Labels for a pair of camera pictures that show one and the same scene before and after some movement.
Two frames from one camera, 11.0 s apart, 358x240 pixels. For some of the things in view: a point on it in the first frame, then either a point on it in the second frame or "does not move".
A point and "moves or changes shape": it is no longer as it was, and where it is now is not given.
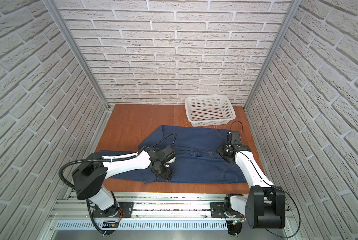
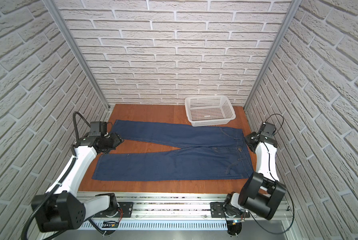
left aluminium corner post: (80, 49) does not move
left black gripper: (169, 174) to (119, 139)
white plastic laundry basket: (209, 110) does not move
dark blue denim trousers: (194, 157) moves or changes shape
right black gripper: (220, 149) to (248, 139)
